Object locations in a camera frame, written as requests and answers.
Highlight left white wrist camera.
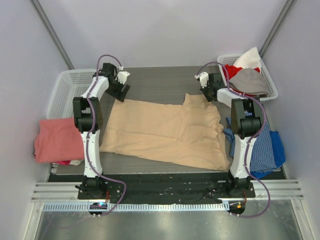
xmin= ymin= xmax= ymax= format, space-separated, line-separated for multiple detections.
xmin=116 ymin=66 xmax=131 ymax=85

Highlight beige t-shirt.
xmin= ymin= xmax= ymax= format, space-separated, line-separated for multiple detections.
xmin=99 ymin=94 xmax=230 ymax=172

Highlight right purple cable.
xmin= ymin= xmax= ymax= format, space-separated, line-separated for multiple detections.
xmin=194 ymin=61 xmax=272 ymax=219

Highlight left white plastic basket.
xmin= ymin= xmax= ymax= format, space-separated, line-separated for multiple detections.
xmin=46 ymin=68 xmax=96 ymax=119

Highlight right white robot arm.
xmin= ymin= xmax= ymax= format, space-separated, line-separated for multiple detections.
xmin=197 ymin=72 xmax=265 ymax=198

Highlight blue checkered shirt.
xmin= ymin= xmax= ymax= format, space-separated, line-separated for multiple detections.
xmin=223 ymin=117 xmax=278 ymax=173

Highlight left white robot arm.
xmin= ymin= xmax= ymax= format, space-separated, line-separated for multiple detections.
xmin=72 ymin=63 xmax=130 ymax=200

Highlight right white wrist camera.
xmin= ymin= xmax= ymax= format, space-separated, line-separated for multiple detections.
xmin=194 ymin=72 xmax=209 ymax=89

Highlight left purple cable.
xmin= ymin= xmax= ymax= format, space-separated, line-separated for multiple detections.
xmin=84 ymin=53 xmax=127 ymax=217

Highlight right white plastic basket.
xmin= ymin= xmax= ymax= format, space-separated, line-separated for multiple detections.
xmin=217 ymin=53 xmax=279 ymax=103

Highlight solid blue garment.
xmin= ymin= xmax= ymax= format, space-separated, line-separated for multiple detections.
xmin=250 ymin=130 xmax=286 ymax=179

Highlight grey bucket hat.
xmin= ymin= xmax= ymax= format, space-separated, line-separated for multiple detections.
xmin=229 ymin=68 xmax=269 ymax=97

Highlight red garment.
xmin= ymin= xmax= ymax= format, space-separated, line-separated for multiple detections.
xmin=222 ymin=64 xmax=254 ymax=97

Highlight pink folded t-shirt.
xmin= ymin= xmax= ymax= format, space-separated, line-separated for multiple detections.
xmin=34 ymin=118 xmax=85 ymax=164

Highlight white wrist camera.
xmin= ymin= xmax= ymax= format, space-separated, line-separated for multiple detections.
xmin=194 ymin=72 xmax=209 ymax=89
xmin=116 ymin=66 xmax=131 ymax=85

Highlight white plastic basket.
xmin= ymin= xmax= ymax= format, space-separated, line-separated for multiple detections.
xmin=46 ymin=68 xmax=96 ymax=119
xmin=217 ymin=53 xmax=279 ymax=103

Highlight magenta and white garment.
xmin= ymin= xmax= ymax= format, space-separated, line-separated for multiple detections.
xmin=53 ymin=160 xmax=82 ymax=166

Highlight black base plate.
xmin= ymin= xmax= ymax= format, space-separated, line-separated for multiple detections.
xmin=48 ymin=172 xmax=256 ymax=205

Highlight white slotted cable duct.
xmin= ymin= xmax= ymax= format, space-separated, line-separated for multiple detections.
xmin=42 ymin=201 xmax=230 ymax=213

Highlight white cloth in basket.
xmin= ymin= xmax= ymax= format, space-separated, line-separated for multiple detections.
xmin=233 ymin=47 xmax=262 ymax=70

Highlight purple cable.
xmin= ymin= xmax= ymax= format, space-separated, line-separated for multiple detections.
xmin=194 ymin=61 xmax=272 ymax=219
xmin=84 ymin=53 xmax=127 ymax=217

